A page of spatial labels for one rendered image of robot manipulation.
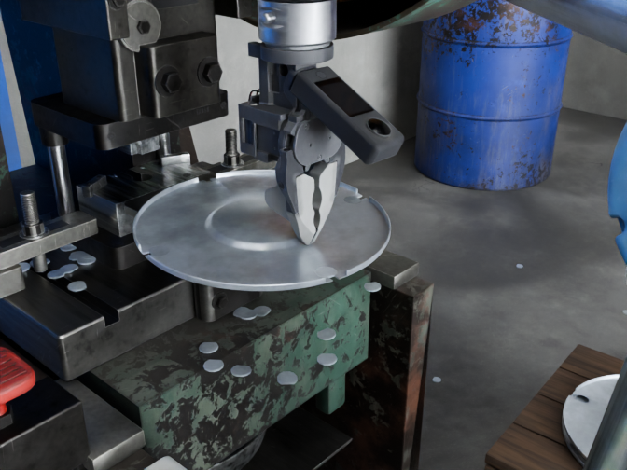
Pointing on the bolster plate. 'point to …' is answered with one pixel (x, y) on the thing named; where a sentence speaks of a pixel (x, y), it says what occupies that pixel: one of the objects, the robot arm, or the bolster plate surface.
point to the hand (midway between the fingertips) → (313, 235)
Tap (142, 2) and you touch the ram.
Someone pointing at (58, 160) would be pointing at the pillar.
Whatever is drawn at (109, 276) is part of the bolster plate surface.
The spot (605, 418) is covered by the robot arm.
